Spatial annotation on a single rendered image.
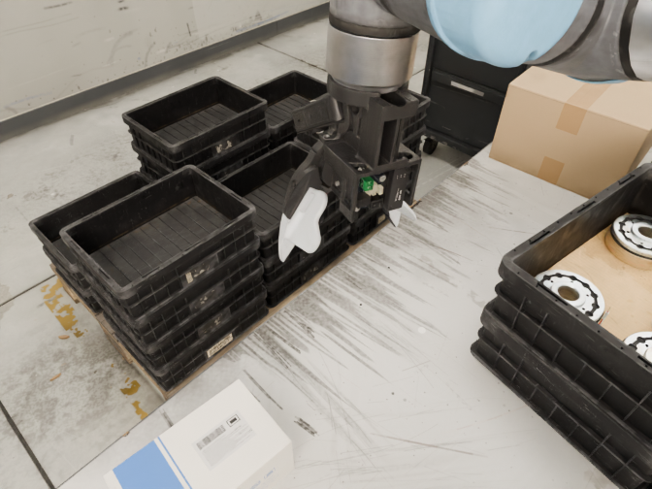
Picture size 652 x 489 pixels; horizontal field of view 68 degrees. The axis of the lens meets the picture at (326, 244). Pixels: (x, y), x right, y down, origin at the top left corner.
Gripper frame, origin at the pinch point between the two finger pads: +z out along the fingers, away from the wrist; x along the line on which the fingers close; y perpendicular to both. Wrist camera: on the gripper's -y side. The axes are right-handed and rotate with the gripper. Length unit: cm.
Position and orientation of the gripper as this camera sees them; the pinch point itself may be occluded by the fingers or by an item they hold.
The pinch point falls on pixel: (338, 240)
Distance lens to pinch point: 55.9
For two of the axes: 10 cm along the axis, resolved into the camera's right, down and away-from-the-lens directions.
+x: 8.8, -2.7, 4.0
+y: 4.8, 5.9, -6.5
